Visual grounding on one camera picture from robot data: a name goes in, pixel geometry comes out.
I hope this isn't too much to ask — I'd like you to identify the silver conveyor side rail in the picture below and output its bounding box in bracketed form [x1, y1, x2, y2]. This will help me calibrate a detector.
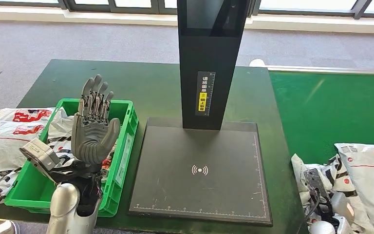
[266, 65, 374, 76]

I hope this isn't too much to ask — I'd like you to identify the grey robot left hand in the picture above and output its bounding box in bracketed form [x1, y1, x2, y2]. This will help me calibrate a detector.
[71, 74, 121, 166]

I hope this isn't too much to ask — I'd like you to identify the silver rounded metal part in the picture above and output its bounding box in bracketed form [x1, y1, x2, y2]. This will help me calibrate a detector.
[0, 219, 21, 234]

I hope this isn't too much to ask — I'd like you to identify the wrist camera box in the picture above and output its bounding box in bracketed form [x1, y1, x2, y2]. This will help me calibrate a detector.
[19, 138, 61, 174]
[303, 168, 331, 197]

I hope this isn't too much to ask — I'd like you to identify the white window sill ledge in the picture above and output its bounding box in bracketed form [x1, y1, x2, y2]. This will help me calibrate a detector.
[0, 5, 374, 34]

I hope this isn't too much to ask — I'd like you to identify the green plastic crate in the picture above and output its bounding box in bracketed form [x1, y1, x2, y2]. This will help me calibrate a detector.
[4, 98, 139, 217]

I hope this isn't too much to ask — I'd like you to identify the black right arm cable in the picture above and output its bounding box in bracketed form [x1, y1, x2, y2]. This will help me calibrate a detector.
[298, 190, 321, 234]

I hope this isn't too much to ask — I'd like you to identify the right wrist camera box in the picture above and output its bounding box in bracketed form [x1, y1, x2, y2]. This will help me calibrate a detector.
[303, 168, 331, 197]

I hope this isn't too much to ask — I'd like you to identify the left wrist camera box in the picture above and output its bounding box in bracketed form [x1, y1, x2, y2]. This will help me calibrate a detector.
[19, 138, 61, 174]

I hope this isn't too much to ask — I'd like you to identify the dark scanner screen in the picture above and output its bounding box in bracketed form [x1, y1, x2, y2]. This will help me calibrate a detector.
[186, 0, 239, 30]

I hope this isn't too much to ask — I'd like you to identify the dark green table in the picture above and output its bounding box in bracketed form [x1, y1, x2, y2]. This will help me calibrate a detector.
[0, 59, 307, 234]

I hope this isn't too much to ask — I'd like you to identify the dark window frame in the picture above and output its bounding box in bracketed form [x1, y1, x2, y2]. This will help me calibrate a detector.
[0, 0, 374, 20]

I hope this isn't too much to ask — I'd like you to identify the clear crate label holder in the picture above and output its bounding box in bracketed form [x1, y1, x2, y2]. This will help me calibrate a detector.
[113, 133, 133, 188]

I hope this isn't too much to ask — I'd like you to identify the black inbound scanner machine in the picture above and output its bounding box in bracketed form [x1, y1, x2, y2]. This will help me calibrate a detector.
[128, 0, 273, 227]

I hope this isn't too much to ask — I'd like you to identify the black yellow scanner label sticker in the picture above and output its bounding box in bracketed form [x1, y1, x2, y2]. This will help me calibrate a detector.
[195, 71, 216, 117]

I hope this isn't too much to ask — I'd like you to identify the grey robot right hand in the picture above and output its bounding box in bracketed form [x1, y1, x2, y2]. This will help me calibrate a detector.
[331, 192, 355, 224]

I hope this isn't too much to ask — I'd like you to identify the white plastic courier parcel bag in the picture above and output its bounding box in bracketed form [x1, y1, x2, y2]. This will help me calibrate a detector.
[0, 108, 56, 125]
[46, 107, 118, 183]
[291, 153, 374, 234]
[0, 121, 51, 203]
[334, 143, 374, 233]

